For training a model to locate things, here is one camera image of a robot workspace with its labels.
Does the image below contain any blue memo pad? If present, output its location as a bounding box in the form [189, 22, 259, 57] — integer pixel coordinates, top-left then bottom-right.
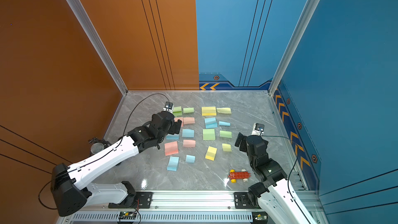
[204, 117, 218, 129]
[166, 134, 179, 140]
[167, 157, 179, 171]

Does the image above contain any torn blue memo page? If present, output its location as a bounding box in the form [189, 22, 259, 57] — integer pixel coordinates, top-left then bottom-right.
[182, 129, 195, 138]

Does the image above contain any torn pink memo page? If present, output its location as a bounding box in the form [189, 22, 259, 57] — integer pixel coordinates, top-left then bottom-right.
[183, 117, 195, 125]

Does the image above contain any green memo pad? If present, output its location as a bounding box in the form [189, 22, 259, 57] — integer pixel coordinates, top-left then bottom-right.
[203, 129, 216, 141]
[173, 106, 182, 117]

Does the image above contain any torn green memo page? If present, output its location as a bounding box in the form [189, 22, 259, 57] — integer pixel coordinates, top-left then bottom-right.
[183, 107, 195, 114]

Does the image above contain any yellow memo pad front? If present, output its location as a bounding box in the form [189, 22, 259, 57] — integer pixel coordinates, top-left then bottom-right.
[205, 146, 217, 161]

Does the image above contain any yellow memo pad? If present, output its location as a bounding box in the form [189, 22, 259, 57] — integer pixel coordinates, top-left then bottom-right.
[205, 146, 217, 161]
[202, 106, 217, 116]

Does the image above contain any torn yellow memo page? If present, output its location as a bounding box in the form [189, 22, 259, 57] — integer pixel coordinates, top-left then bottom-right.
[216, 107, 232, 114]

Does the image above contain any pink fanned memo pad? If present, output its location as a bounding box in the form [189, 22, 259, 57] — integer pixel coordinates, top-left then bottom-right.
[174, 117, 183, 127]

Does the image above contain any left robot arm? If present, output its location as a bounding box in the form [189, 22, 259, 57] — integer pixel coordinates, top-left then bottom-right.
[49, 111, 182, 217]

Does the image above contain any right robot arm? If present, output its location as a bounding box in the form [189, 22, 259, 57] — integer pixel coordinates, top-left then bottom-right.
[235, 133, 316, 224]

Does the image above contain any red toy car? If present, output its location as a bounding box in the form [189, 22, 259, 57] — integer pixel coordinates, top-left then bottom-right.
[228, 169, 251, 183]

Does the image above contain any right circuit board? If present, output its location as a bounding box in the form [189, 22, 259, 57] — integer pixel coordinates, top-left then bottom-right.
[252, 212, 268, 224]

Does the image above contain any circuit board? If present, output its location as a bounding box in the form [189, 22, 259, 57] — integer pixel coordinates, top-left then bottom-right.
[118, 211, 139, 221]
[252, 212, 268, 224]

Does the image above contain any black microphone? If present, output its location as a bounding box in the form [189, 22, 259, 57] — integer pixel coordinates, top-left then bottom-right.
[88, 138, 111, 156]

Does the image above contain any left circuit board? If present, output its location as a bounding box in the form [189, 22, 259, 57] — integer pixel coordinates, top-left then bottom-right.
[118, 211, 139, 221]

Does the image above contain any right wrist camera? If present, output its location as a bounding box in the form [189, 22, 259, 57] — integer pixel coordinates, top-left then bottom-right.
[251, 123, 265, 136]

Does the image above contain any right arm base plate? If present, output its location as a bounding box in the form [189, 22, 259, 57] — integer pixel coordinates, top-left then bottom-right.
[233, 191, 259, 209]

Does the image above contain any aluminium front rail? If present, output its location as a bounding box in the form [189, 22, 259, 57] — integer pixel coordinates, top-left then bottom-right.
[55, 189, 330, 224]

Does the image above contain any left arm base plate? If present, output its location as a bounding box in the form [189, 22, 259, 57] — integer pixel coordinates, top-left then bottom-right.
[108, 191, 153, 209]

